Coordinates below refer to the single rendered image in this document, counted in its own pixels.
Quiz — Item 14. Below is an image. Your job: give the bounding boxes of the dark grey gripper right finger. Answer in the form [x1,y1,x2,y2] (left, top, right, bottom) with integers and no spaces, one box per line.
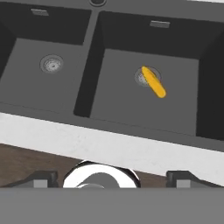
[165,171,221,189]

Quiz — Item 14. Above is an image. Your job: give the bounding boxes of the dark tap base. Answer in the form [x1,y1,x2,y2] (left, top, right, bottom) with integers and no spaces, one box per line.
[88,0,108,8]

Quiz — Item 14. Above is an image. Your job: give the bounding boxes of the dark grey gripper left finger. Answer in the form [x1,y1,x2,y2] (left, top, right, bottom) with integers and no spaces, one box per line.
[4,171,59,189]

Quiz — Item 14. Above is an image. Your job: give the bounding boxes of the yellow corn cob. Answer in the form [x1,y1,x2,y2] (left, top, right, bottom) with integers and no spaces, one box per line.
[141,66,167,99]

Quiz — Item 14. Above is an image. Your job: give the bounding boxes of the shiny silver bowl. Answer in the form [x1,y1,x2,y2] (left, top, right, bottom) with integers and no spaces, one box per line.
[62,160,142,189]

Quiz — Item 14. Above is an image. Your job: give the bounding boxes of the dark grey double sink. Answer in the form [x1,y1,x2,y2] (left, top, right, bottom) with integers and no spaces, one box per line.
[0,0,224,152]

